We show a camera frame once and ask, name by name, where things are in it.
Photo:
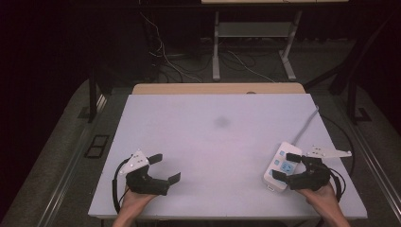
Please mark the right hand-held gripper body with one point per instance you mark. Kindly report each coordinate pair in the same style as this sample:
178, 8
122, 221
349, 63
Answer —
312, 178

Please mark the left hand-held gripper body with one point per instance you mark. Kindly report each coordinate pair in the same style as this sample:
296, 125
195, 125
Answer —
148, 186

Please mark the white power strip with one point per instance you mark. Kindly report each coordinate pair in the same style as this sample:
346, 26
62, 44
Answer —
277, 162

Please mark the person's left hand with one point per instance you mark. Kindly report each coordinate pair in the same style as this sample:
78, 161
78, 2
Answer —
135, 201

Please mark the person's right hand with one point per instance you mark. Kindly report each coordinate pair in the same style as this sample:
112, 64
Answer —
323, 198

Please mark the black metal stand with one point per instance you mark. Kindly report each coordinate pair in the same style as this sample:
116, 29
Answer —
92, 101

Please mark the black tripod stand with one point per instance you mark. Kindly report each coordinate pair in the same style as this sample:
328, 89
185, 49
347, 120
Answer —
353, 94

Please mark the black rectangular floor frame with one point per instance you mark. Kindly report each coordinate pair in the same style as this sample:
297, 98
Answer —
97, 146

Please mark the metal floor rail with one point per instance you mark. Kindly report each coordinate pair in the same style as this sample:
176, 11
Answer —
69, 164
375, 167

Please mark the grey metal table frame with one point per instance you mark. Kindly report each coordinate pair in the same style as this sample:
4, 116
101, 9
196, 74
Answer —
216, 63

